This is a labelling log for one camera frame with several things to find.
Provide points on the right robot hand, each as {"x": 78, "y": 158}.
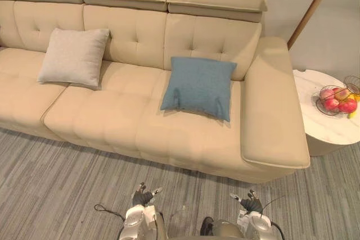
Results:
{"x": 249, "y": 199}

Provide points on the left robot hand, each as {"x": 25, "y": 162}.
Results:
{"x": 143, "y": 192}

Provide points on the silver robot leg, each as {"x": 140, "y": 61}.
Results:
{"x": 223, "y": 230}

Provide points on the dark robot foot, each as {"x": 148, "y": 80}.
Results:
{"x": 206, "y": 226}

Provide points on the beige leather sofa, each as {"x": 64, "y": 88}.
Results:
{"x": 118, "y": 116}

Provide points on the round white marble side table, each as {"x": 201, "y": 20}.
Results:
{"x": 323, "y": 122}

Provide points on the blue square cushion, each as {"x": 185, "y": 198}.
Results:
{"x": 198, "y": 86}

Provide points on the red apple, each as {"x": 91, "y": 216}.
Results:
{"x": 325, "y": 93}
{"x": 347, "y": 106}
{"x": 332, "y": 104}

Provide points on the light grey square cushion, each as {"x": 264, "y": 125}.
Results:
{"x": 73, "y": 57}

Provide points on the curved wooden floor lamp pole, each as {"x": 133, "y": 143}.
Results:
{"x": 315, "y": 4}

